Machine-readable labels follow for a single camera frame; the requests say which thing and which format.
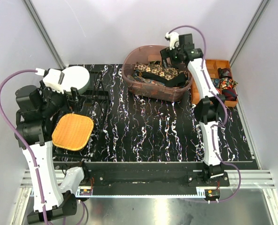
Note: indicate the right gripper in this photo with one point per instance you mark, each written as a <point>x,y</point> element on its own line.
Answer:
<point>166,53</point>

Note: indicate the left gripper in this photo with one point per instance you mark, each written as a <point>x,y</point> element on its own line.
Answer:
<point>76,103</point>

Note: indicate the brown floral patterned tie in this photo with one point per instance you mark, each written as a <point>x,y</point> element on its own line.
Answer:
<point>157,69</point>

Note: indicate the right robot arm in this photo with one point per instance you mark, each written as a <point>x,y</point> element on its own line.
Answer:
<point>209,110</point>

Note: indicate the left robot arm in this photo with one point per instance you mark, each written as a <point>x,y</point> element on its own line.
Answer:
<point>33,123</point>

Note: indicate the white round container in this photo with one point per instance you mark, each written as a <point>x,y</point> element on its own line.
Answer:
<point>77,77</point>

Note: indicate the black tie in tub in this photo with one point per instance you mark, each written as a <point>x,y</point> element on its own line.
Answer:
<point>175,82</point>

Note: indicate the brown translucent plastic tub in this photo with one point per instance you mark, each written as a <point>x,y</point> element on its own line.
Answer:
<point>146,54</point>

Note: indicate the orange woven bamboo tray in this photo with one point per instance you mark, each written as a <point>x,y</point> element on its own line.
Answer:
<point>72,132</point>

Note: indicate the colourful patterned tie in tub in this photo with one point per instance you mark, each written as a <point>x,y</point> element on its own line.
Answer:
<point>133,77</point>

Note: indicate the orange wooden divided tray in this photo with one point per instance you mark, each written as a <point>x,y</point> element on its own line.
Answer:
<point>213,67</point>

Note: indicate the blue patterned rolled tie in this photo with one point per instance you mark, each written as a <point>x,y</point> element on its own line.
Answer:
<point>216,82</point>

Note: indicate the dark maroon rolled tie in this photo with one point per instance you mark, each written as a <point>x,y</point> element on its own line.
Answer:
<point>224,73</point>

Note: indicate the red floral rolled tie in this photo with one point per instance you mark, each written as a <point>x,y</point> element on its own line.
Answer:
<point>227,83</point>

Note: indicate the maroon striped rolled tie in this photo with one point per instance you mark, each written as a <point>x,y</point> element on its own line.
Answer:
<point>230,94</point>

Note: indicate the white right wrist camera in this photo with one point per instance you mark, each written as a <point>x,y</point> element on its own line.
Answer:
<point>173,38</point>

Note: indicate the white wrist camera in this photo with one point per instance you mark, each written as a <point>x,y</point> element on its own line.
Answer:
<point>52,78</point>
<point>173,38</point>

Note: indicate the black wire dish rack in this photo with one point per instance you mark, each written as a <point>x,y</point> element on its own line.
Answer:
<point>92,93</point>

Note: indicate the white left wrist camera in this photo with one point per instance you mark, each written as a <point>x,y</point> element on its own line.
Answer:
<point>52,78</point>

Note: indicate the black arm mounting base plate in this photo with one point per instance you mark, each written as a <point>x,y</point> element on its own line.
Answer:
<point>108,173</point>

